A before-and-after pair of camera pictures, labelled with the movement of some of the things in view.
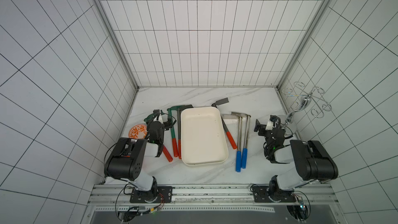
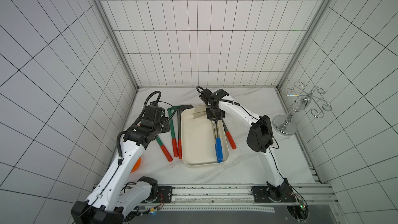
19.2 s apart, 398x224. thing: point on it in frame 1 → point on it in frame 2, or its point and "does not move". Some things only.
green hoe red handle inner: (171, 129) does not move
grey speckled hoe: (218, 102) does not move
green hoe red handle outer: (165, 149) does not move
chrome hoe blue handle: (244, 154) → (218, 144)
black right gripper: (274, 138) → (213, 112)
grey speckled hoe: (179, 127) does not move
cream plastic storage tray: (203, 141) does not move
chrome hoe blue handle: (238, 153) → (217, 127)
